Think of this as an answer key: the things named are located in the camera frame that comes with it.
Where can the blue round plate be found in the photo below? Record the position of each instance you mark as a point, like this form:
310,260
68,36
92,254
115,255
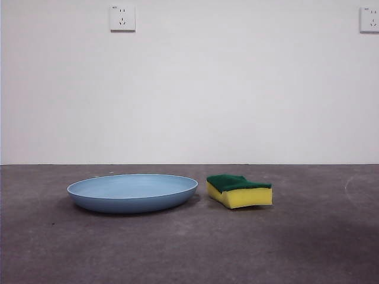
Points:
133,192

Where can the yellow sponge with green pad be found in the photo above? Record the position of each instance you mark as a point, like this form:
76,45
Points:
248,198

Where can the white wall socket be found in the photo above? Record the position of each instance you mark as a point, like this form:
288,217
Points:
370,19
123,17

